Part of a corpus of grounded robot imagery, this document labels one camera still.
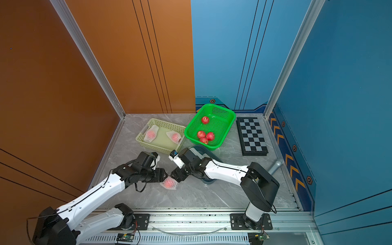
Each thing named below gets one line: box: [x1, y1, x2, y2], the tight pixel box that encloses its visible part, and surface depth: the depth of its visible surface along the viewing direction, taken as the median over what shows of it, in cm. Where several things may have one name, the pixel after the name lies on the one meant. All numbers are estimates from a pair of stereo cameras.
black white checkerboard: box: [235, 116, 269, 157], surface depth 104 cm
